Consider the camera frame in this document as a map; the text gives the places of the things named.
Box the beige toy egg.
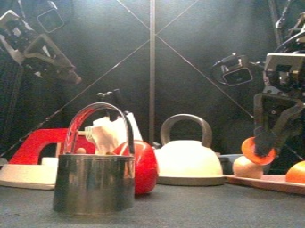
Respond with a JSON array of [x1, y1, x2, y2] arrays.
[[231, 155, 266, 180]]

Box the black utensil handles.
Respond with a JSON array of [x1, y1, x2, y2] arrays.
[[96, 88, 128, 123]]

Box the wooden cutting board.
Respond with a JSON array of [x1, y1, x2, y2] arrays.
[[223, 174, 305, 195]]

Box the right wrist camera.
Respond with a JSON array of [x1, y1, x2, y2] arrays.
[[211, 53, 255, 87]]

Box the red toy apple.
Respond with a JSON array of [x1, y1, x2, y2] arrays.
[[112, 140, 159, 196]]

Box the red white toy iron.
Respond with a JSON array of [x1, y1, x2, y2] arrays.
[[0, 127, 96, 191]]

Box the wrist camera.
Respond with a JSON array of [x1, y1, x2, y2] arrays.
[[211, 53, 255, 87], [36, 1, 67, 34]]

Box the white paper napkins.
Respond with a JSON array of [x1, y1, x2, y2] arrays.
[[83, 111, 143, 156]]

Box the grey toy pan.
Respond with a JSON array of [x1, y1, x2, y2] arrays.
[[218, 153, 243, 175]]

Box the orange toy fruit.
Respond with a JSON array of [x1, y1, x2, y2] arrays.
[[285, 160, 305, 185]]

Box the white kettle grey handle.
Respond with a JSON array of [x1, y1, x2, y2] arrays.
[[154, 113, 226, 187]]

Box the steel pot with handle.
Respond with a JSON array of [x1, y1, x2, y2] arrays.
[[51, 102, 136, 216]]

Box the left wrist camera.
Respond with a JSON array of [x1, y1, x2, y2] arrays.
[[36, 1, 67, 34]]

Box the vertical metal frame pole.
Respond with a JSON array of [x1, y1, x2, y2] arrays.
[[147, 0, 158, 143]]

